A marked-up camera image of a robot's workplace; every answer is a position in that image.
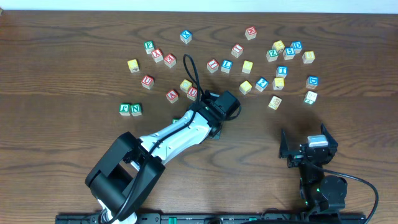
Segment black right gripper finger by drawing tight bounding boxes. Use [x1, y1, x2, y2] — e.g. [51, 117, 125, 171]
[279, 129, 292, 159]
[320, 123, 338, 148]

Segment yellow block plain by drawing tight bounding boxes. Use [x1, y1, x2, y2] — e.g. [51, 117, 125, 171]
[127, 59, 139, 73]

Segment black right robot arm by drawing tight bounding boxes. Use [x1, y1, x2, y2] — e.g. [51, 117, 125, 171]
[279, 125, 348, 218]

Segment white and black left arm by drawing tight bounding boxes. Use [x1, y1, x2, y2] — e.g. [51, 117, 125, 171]
[85, 100, 240, 223]

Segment red U block centre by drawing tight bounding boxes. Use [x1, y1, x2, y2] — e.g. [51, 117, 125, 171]
[187, 87, 198, 101]

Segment red u block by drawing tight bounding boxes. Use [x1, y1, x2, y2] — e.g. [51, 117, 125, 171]
[141, 75, 154, 90]
[187, 87, 198, 101]

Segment green 7 block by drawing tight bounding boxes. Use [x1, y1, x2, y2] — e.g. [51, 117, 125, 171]
[303, 91, 318, 105]

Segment yellow snail block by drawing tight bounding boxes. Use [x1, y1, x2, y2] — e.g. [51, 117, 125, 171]
[268, 96, 282, 110]

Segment yellow S block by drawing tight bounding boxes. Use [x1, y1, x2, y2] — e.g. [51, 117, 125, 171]
[239, 80, 252, 95]

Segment yellow C block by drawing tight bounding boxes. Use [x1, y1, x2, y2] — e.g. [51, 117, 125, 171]
[180, 79, 192, 93]

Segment red A block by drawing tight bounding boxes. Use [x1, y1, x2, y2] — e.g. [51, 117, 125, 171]
[166, 90, 178, 103]

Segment blue D block lower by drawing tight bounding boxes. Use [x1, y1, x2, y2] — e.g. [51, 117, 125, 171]
[305, 76, 319, 90]

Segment blue d block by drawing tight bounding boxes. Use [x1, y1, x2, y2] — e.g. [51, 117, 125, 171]
[305, 76, 319, 90]
[290, 41, 303, 54]

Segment blue 2 block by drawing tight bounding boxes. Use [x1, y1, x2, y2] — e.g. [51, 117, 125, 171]
[255, 77, 269, 92]

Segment red I block lower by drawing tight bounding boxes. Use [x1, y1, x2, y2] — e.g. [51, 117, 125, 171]
[206, 58, 219, 73]

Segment red i block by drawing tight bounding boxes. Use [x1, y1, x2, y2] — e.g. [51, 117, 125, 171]
[231, 44, 244, 58]
[206, 58, 219, 73]

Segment yellow K block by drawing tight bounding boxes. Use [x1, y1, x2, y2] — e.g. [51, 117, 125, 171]
[272, 77, 285, 90]

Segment blue L block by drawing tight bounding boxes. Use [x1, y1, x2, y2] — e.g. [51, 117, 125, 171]
[221, 60, 233, 73]

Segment yellow O block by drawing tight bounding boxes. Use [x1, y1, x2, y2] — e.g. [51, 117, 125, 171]
[242, 60, 253, 74]

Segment blue T block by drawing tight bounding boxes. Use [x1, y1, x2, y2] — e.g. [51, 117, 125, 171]
[276, 66, 289, 78]

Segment green N block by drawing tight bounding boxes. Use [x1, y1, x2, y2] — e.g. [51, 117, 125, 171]
[130, 103, 142, 116]

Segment red I block upper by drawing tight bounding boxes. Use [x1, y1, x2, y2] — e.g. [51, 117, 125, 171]
[231, 44, 244, 58]

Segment red U block left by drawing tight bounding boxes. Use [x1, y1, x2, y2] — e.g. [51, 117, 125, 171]
[141, 75, 154, 90]

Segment red E block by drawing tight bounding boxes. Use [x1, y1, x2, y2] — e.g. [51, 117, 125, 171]
[164, 54, 177, 68]

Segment yellow 8 block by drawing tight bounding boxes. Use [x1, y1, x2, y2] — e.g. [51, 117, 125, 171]
[302, 51, 315, 64]

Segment green J block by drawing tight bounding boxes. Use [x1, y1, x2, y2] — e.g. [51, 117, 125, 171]
[119, 103, 131, 116]

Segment green Z block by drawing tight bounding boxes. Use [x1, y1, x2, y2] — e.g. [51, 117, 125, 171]
[266, 49, 279, 62]

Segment red X block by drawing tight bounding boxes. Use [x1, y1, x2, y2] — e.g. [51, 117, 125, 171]
[151, 49, 163, 63]

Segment blue 5 block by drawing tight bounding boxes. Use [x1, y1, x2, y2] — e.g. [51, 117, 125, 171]
[283, 47, 295, 60]

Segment blue X block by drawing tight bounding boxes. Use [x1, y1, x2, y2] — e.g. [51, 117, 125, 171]
[180, 30, 192, 44]

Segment blue D block upper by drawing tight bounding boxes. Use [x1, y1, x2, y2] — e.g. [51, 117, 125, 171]
[290, 41, 303, 54]

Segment yellow block top right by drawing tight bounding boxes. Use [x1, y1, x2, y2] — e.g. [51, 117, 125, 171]
[272, 40, 285, 54]

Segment red M block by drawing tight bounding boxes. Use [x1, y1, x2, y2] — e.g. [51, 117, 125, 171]
[245, 26, 257, 40]

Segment green F block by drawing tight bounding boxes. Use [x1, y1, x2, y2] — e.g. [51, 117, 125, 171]
[144, 40, 155, 54]

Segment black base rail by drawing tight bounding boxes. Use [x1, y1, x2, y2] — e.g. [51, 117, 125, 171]
[55, 212, 367, 224]

